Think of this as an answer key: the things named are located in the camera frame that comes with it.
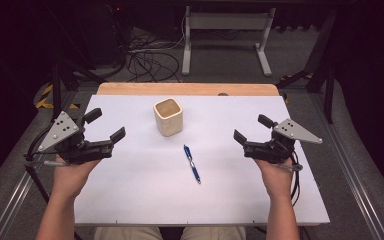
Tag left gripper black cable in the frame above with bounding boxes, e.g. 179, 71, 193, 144
23, 124, 58, 162

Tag cream square cup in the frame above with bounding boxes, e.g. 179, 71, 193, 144
152, 97, 184, 137

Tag wooden board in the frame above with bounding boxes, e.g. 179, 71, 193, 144
96, 82, 280, 97

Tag black tripod stand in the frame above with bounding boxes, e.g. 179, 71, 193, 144
50, 59, 108, 123

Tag yellow black hazard tape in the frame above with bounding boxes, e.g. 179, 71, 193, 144
34, 83, 81, 111

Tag person's left leg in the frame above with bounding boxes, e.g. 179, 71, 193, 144
94, 226, 163, 240

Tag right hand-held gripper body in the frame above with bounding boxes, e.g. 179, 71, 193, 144
243, 118, 324, 165

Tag person's right leg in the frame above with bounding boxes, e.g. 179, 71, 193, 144
179, 226, 248, 240

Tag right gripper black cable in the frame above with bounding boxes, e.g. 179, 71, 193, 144
289, 150, 304, 208

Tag person's left hand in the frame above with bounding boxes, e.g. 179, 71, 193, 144
51, 154, 102, 200

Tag black metal stand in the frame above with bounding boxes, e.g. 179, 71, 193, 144
275, 9, 337, 125

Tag person's leg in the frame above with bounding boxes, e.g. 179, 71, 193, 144
179, 226, 248, 240
94, 226, 163, 240

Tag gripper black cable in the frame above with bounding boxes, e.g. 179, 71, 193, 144
289, 150, 304, 208
23, 124, 58, 162

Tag person's right hand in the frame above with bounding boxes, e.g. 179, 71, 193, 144
254, 157, 296, 202

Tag silver floor rail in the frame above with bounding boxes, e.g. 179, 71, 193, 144
0, 91, 78, 240
309, 93, 384, 240

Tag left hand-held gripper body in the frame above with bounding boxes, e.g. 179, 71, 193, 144
38, 110, 115, 166

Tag white metal stand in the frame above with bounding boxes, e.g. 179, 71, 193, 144
181, 5, 277, 78

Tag black cables on floor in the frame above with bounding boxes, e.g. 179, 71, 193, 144
125, 31, 182, 83

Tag blue pen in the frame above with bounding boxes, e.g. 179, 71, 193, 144
183, 144, 202, 185

